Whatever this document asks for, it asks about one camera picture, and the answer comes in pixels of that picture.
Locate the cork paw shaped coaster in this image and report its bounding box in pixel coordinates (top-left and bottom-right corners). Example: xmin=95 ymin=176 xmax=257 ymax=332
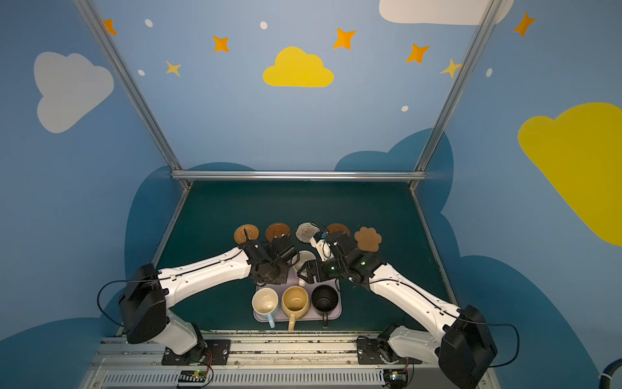
xmin=354 ymin=227 xmax=382 ymax=253

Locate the brown wooden round coaster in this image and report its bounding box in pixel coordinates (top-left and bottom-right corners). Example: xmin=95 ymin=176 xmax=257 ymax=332
xmin=327 ymin=223 xmax=351 ymax=237
xmin=266 ymin=222 xmax=291 ymax=242

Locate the woven rattan round coaster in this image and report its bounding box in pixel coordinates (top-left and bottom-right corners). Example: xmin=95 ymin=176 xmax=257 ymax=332
xmin=233 ymin=224 xmax=260 ymax=245

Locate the white multicolour woven coaster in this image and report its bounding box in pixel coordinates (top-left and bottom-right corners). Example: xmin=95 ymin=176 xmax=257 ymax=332
xmin=296 ymin=222 xmax=320 ymax=244

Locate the cream mug lilac handle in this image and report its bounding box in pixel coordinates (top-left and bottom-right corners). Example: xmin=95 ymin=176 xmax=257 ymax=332
xmin=286 ymin=263 xmax=306 ymax=287

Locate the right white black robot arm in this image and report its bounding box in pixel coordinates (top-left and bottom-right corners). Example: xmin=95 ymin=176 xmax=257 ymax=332
xmin=302 ymin=231 xmax=498 ymax=388

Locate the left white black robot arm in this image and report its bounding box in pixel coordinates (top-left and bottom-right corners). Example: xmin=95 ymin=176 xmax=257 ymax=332
xmin=118 ymin=235 xmax=300 ymax=356

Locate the lilac plastic tray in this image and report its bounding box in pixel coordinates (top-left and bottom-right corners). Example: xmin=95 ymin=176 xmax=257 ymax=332
xmin=252 ymin=266 xmax=343 ymax=324

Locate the black mug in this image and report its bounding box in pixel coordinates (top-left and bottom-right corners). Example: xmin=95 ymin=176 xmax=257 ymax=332
xmin=311 ymin=285 xmax=340 ymax=328

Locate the yellow mug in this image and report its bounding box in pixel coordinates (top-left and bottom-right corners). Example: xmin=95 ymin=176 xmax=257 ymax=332
xmin=281 ymin=286 xmax=310 ymax=332

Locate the right small circuit board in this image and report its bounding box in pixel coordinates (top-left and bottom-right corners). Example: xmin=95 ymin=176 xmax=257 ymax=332
xmin=383 ymin=370 xmax=409 ymax=389

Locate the small circuit board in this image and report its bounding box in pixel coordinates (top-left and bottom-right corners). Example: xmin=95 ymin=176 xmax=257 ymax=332
xmin=383 ymin=370 xmax=409 ymax=389
xmin=176 ymin=370 xmax=208 ymax=388

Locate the left small circuit board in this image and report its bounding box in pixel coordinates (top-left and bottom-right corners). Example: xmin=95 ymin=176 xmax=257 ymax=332
xmin=176 ymin=370 xmax=208 ymax=388

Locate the cream mug white handle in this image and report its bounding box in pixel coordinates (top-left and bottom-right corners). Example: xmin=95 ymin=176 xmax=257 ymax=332
xmin=293 ymin=251 xmax=316 ymax=266

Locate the cream mug blue handle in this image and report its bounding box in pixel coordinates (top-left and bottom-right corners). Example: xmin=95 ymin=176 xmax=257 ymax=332
xmin=252 ymin=288 xmax=280 ymax=329

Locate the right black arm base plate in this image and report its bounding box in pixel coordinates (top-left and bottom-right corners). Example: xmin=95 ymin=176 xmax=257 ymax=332
xmin=356 ymin=336 xmax=422 ymax=365

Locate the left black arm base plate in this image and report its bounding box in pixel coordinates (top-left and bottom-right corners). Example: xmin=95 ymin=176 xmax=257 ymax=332
xmin=161 ymin=340 xmax=231 ymax=366

